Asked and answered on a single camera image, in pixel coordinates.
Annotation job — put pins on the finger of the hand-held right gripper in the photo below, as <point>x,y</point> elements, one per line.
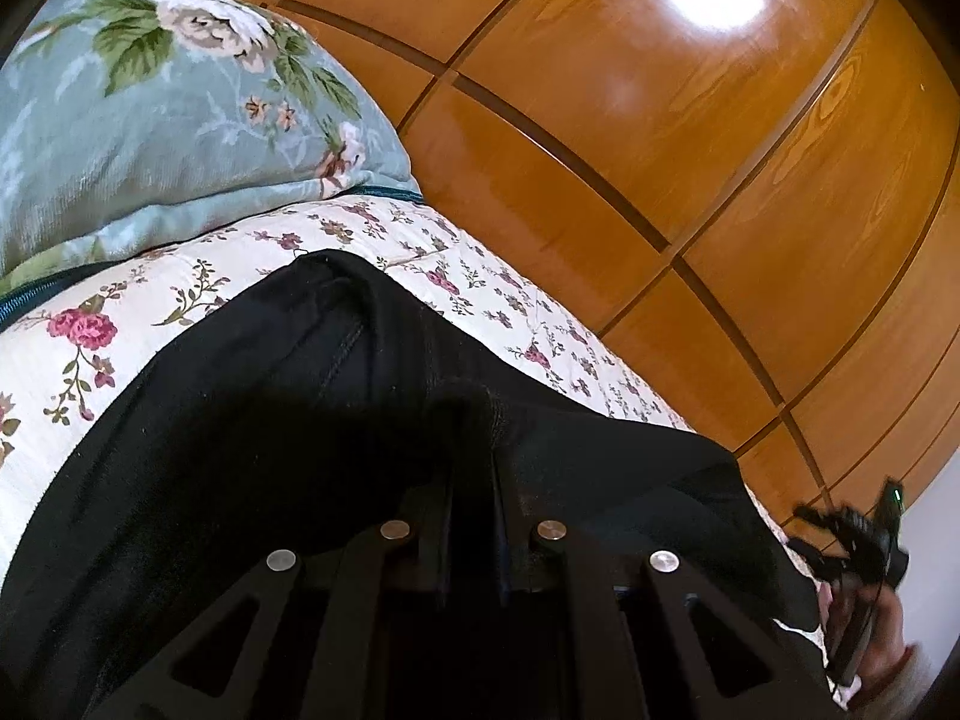
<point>810,555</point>
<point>821,521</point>

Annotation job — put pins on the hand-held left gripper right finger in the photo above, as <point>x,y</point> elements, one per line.
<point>510,540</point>

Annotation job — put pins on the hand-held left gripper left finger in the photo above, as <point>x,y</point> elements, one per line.
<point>439,540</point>

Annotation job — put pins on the black pants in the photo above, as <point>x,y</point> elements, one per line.
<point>225,427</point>

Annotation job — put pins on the person's right hand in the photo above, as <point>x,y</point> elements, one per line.
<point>892,630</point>

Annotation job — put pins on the white floral bedspread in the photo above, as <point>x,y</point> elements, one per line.
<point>465,255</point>

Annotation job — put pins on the wooden wardrobe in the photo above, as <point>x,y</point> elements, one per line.
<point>600,90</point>

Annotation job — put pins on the blue floral pillow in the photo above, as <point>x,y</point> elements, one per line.
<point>150,127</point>

